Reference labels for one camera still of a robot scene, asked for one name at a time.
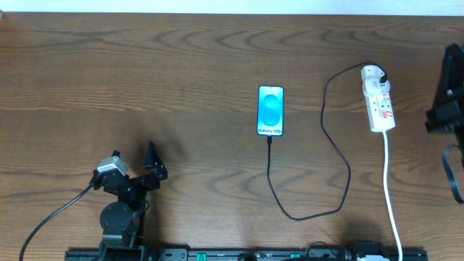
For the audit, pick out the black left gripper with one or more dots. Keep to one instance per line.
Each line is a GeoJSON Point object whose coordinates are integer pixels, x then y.
{"type": "Point", "coordinates": [134, 181]}

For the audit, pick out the blue Galaxy smartphone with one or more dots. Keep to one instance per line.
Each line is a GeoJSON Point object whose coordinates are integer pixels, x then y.
{"type": "Point", "coordinates": [270, 107]}

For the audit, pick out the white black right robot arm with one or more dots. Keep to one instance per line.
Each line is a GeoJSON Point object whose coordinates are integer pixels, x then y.
{"type": "Point", "coordinates": [446, 114]}

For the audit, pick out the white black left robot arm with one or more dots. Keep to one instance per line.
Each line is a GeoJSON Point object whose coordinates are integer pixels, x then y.
{"type": "Point", "coordinates": [122, 221]}

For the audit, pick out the white USB charger adapter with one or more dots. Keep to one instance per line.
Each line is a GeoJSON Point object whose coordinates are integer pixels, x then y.
{"type": "Point", "coordinates": [374, 81]}

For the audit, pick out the white power strip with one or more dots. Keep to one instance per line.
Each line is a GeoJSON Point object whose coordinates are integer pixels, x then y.
{"type": "Point", "coordinates": [379, 108]}

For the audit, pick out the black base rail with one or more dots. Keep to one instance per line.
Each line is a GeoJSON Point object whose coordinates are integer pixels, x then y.
{"type": "Point", "coordinates": [374, 252]}

